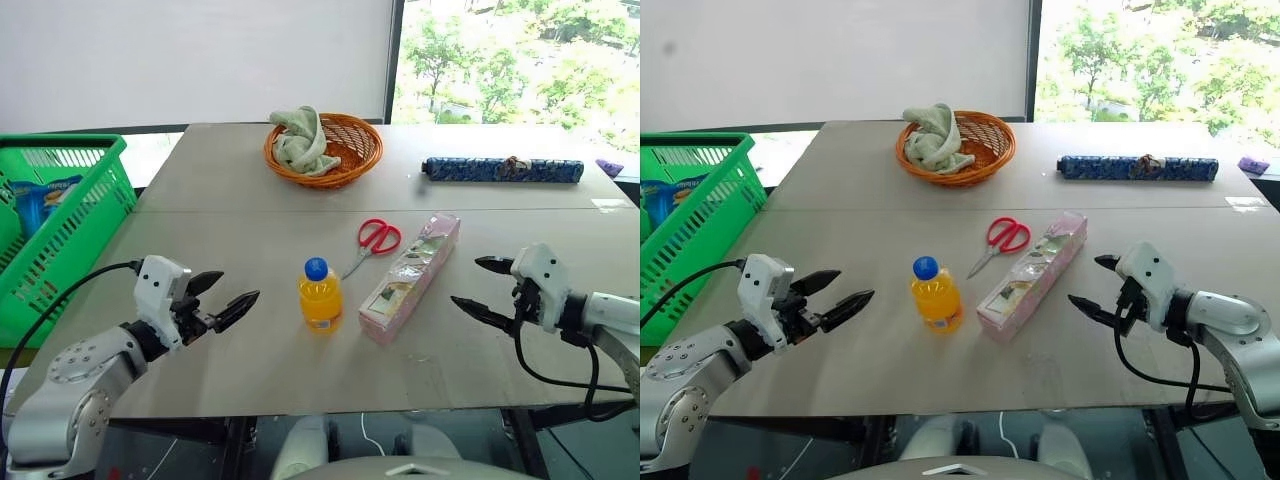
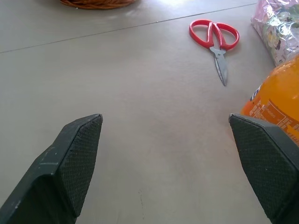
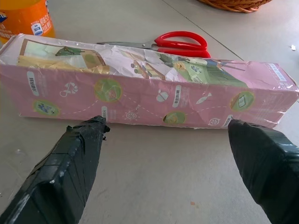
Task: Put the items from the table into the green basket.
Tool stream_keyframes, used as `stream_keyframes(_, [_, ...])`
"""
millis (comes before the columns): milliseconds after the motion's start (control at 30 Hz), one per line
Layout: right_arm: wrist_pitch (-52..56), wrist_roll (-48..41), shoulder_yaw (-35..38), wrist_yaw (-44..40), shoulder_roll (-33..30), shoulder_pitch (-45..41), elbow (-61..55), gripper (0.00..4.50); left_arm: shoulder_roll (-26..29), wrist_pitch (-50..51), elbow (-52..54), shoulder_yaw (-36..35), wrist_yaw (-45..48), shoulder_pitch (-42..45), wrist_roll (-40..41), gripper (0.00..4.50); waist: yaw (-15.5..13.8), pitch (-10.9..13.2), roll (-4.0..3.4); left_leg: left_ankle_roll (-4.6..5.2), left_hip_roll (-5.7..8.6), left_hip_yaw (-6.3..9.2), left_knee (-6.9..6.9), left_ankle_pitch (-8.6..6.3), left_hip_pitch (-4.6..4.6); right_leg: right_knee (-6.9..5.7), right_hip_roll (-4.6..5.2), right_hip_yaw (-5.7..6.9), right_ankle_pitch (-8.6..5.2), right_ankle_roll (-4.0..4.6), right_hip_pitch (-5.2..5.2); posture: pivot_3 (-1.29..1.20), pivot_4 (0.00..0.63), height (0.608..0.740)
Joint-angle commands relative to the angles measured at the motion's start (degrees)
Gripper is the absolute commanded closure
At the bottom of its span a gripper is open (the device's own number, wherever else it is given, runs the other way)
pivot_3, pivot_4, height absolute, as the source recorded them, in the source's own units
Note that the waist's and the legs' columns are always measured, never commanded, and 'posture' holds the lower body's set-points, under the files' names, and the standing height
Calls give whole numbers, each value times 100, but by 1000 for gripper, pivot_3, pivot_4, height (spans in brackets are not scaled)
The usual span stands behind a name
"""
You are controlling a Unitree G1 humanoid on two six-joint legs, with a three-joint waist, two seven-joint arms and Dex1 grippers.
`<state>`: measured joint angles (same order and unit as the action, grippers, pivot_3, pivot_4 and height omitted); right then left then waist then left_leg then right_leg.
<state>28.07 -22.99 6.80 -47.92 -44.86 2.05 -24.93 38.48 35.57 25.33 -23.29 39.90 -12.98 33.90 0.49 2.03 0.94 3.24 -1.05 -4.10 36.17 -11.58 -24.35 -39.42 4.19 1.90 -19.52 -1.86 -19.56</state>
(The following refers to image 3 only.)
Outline woven wicker basket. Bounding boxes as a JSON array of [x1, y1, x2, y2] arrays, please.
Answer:
[[197, 0, 273, 14]]

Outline long pink cling film box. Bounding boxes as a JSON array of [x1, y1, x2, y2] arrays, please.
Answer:
[[0, 33, 299, 130]]

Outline red handled scissors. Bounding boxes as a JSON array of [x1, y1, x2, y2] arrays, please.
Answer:
[[96, 31, 212, 58]]

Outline orange soda bottle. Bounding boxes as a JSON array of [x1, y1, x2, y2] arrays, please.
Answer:
[[0, 0, 57, 45]]

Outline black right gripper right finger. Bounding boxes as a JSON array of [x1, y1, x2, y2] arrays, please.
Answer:
[[227, 118, 299, 224]]

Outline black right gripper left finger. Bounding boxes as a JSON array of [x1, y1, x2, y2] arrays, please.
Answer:
[[0, 115, 111, 224]]

